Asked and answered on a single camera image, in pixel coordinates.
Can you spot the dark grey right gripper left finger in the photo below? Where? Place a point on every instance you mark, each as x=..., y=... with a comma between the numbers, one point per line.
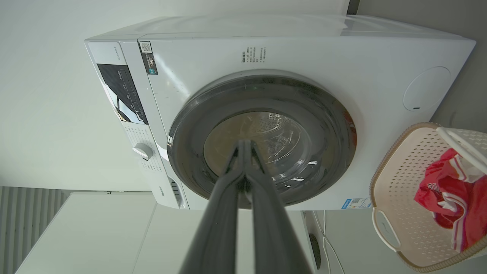
x=218, y=228

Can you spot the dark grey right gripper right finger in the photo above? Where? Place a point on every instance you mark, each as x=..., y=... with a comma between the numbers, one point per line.
x=276, y=228

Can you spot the round dark glass washer door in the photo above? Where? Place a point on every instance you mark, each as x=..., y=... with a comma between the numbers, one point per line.
x=331, y=125

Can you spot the white front-load washing machine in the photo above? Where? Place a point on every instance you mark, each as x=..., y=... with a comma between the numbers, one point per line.
x=213, y=57

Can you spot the blue energy label sticker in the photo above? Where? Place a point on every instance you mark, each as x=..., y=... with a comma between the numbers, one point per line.
x=355, y=203

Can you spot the stainless steel washer drum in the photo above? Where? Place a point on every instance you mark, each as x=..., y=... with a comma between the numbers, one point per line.
x=277, y=127

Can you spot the white washer control knob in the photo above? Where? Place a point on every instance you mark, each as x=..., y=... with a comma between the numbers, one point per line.
x=143, y=151

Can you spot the white cabinet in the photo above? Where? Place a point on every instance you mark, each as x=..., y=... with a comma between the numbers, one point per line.
x=99, y=236

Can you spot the cream perforated laundry basket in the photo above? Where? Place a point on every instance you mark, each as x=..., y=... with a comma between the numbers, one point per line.
x=403, y=190

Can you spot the black washer control display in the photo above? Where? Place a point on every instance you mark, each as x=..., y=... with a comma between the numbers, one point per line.
x=123, y=93

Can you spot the red garment with white stripes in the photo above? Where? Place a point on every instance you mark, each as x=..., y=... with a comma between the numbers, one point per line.
x=456, y=201

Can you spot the black QR code sticker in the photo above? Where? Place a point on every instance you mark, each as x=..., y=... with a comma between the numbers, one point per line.
x=148, y=59

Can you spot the grey ribbed panel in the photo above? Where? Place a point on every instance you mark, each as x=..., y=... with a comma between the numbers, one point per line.
x=23, y=220

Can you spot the round white filter cover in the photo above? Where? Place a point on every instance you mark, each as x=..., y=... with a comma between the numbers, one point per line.
x=426, y=89

